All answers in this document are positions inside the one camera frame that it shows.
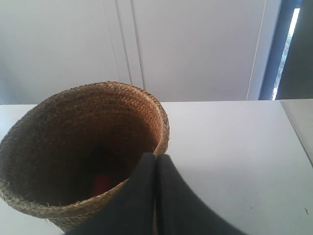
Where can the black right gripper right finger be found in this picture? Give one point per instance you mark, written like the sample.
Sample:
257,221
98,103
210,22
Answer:
179,211

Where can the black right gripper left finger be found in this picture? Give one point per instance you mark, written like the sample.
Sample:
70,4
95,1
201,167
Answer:
131,211

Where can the brown woven basket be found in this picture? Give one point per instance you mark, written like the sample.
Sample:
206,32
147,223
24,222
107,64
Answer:
50,156

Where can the red cylinder upper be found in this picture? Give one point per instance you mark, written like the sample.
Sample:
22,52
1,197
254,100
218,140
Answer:
101,184

